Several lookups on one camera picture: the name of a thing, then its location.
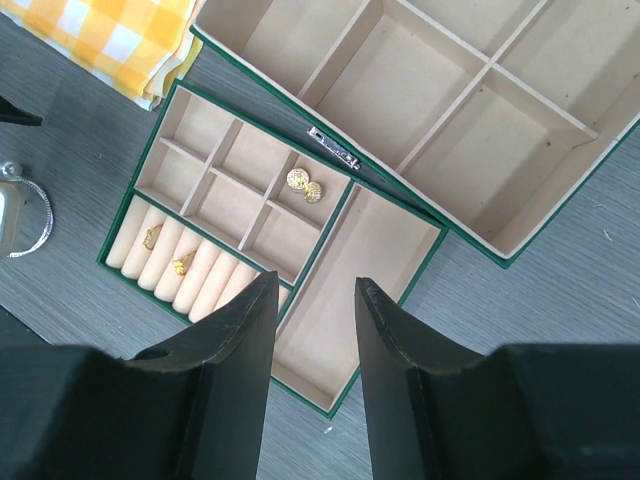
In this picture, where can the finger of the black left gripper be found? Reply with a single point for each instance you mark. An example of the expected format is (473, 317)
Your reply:
(12, 115)

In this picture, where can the small gold stud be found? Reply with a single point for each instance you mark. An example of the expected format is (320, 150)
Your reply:
(312, 192)

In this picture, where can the green jewelry box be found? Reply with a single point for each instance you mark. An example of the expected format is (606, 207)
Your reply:
(487, 115)

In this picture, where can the orange checkered cloth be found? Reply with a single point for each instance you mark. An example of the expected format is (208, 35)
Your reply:
(138, 48)

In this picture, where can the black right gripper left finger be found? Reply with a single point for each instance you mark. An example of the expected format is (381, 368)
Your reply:
(190, 407)

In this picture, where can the small silver stud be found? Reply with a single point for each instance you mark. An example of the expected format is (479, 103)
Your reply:
(297, 179)

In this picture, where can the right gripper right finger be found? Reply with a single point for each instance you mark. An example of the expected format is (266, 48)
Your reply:
(438, 410)

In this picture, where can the green jewelry tray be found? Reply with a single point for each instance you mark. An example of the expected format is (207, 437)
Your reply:
(208, 209)

